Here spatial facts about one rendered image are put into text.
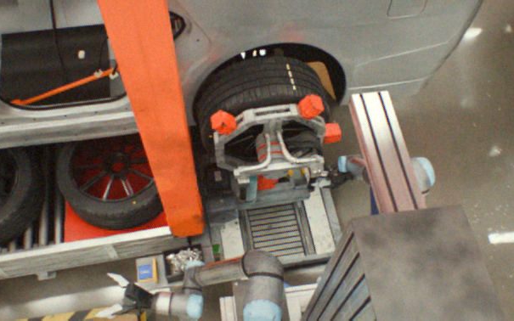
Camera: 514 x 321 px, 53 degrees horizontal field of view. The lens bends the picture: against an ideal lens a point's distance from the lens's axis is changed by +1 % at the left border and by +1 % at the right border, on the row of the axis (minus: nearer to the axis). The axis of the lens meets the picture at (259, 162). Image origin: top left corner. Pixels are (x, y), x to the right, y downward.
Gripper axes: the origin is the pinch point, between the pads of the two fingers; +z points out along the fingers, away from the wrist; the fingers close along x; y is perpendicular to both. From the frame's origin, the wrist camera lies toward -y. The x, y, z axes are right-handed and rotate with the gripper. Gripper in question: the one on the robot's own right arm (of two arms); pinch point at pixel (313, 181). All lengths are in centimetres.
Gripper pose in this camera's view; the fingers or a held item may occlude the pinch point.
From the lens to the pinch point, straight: 247.7
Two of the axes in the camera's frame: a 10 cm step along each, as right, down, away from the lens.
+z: -9.8, 1.5, -1.2
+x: 1.8, 8.6, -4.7
